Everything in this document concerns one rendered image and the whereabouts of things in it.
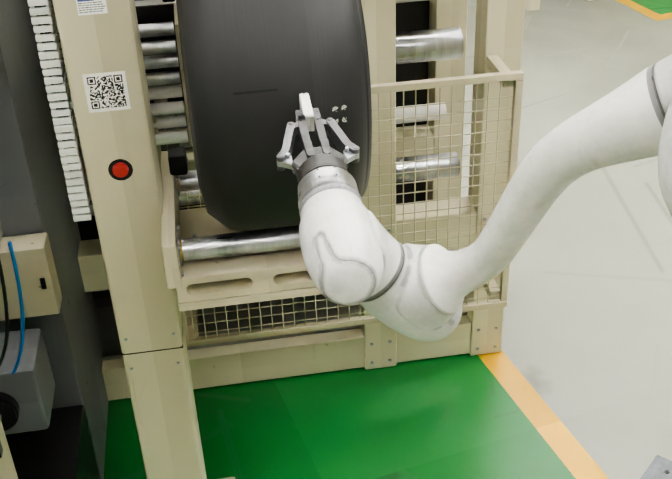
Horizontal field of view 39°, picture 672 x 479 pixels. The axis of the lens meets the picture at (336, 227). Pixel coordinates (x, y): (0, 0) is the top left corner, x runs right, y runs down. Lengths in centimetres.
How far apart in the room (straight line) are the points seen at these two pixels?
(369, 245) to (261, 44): 48
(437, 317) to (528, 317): 185
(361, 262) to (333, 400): 165
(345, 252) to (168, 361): 96
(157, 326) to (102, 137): 45
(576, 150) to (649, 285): 233
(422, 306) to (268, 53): 51
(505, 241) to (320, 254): 24
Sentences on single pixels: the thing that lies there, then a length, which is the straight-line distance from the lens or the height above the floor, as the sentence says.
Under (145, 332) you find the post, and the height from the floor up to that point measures 67.
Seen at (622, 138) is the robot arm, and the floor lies 144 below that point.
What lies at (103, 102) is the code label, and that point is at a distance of 179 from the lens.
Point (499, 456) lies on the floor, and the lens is 269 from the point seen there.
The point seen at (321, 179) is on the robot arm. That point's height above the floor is 126.
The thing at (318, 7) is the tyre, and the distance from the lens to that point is 160.
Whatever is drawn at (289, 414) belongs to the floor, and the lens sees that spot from 281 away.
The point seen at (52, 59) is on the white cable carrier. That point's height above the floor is 128.
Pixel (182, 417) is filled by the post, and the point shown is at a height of 42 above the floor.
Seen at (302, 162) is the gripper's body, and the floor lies 124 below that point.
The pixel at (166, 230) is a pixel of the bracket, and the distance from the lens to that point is 185.
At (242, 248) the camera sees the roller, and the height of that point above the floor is 90.
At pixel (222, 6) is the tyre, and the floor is 140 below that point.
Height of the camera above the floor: 190
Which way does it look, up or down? 32 degrees down
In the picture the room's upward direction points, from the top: 2 degrees counter-clockwise
